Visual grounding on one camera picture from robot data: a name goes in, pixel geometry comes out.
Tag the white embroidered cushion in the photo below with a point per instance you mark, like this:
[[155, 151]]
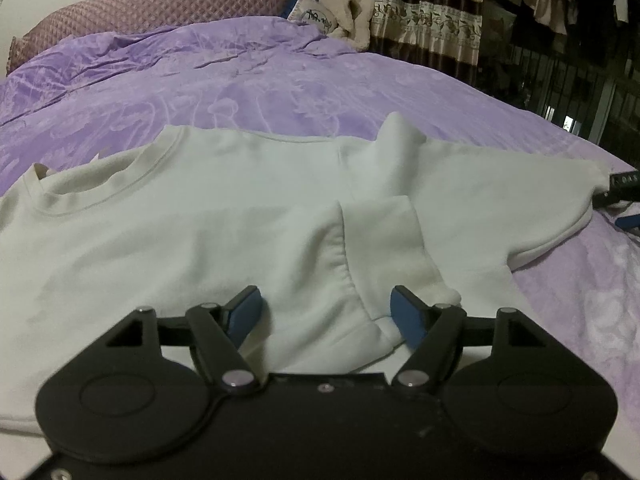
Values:
[[315, 15]]

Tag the metal window railing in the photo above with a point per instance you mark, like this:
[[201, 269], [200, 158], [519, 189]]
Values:
[[550, 80]]

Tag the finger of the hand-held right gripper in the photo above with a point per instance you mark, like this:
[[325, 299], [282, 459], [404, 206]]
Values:
[[622, 187], [630, 222]]

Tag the brown patterned curtain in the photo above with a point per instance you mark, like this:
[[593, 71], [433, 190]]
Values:
[[425, 15]]

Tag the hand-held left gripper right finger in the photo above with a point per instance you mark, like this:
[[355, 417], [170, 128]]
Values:
[[404, 316]]

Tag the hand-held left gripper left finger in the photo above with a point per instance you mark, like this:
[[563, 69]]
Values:
[[246, 312]]

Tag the purple floral bedspread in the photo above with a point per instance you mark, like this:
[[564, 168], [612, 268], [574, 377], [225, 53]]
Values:
[[250, 85]]

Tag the white sweatshirt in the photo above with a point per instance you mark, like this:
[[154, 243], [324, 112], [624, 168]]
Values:
[[200, 240]]

